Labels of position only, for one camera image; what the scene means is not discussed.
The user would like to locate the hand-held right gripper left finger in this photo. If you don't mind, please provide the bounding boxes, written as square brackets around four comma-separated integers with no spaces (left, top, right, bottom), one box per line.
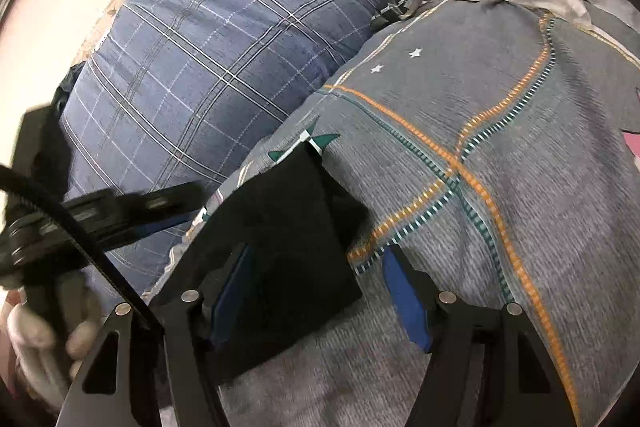
[57,244,254,427]

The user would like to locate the person's left hand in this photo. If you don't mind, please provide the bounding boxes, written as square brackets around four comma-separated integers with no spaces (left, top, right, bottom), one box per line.
[0,274,103,405]

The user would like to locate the blue plaid pillow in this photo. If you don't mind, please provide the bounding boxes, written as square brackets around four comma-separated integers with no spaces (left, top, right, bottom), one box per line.
[59,0,397,295]

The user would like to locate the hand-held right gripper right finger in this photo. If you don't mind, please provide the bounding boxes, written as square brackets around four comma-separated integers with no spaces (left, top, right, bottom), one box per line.
[384,247,577,427]

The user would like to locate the black ribbed strap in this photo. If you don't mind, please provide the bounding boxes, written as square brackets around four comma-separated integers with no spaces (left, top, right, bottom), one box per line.
[0,163,167,337]

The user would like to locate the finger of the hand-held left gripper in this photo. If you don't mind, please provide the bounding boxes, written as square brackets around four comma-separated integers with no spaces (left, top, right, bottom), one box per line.
[61,182,207,255]

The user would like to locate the grey quilt with orange stripes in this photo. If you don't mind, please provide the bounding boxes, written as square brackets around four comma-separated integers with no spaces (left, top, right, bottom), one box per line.
[142,0,640,427]

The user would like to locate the black pants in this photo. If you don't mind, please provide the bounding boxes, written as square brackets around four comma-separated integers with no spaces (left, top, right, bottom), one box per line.
[149,141,372,385]

